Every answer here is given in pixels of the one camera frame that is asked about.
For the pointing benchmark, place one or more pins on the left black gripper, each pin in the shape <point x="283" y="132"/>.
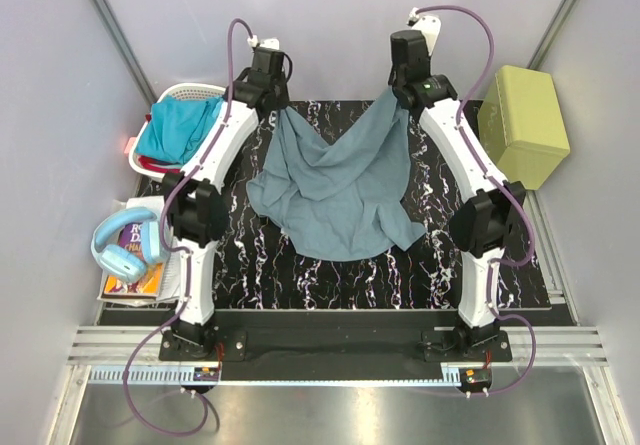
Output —
<point x="279" y="98"/>

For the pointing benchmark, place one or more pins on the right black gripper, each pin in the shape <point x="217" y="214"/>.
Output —
<point x="391" y="76"/>

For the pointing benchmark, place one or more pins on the white laundry basket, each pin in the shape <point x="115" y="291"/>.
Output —
<point x="183" y="91"/>

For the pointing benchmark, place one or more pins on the grey-blue t shirt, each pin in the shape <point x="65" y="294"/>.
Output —
<point x="341" y="201"/>

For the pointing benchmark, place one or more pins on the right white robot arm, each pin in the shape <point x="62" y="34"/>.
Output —
<point x="490" y="206"/>

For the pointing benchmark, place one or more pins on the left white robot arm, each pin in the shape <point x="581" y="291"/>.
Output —
<point x="194" y="205"/>

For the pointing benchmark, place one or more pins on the white paper stack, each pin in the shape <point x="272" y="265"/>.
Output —
<point x="170" y="275"/>

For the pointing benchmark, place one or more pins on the teal t shirt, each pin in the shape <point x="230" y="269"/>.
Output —
<point x="178" y="128"/>

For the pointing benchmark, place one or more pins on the green box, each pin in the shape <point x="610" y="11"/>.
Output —
<point x="521" y="126"/>

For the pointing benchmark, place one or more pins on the pink cube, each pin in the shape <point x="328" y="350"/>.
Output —
<point x="129" y="145"/>

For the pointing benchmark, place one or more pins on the black marble mat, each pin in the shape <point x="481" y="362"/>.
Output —
<point x="256" y="266"/>

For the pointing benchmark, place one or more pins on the light blue headphones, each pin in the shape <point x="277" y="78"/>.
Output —
<point x="121" y="263"/>

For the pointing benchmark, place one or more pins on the purple orange book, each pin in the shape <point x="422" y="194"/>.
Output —
<point x="135" y="263"/>

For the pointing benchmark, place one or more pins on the left controller board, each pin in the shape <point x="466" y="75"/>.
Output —
<point x="207" y="374"/>

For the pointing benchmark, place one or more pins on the controller board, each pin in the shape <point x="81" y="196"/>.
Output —
<point x="476" y="376"/>
<point x="207" y="374"/>

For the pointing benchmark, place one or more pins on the right controller board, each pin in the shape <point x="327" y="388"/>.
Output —
<point x="476" y="376"/>

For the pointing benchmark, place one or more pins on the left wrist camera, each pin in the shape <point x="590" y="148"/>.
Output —
<point x="269" y="43"/>

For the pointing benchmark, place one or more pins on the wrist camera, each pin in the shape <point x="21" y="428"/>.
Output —
<point x="269" y="43"/>
<point x="428" y="25"/>

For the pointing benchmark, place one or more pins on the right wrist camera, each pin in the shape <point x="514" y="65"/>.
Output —
<point x="428" y="25"/>

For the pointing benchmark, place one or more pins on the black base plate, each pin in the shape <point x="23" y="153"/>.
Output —
<point x="320" y="346"/>

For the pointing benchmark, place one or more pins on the slotted cable duct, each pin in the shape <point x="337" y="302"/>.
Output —
<point x="144" y="375"/>

